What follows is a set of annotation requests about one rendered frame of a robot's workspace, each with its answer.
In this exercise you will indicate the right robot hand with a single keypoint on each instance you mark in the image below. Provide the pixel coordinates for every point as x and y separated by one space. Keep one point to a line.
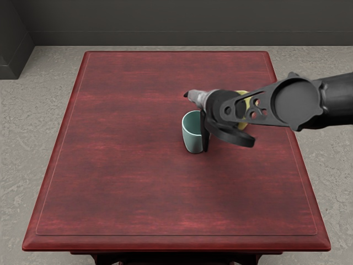
199 96

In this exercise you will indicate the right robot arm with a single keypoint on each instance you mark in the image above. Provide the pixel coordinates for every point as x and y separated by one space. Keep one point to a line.
298 102

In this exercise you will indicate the teal cup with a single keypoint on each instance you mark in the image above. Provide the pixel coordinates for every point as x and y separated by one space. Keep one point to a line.
191 132

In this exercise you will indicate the yellow cup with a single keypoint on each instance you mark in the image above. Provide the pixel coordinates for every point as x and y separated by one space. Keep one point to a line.
244 103

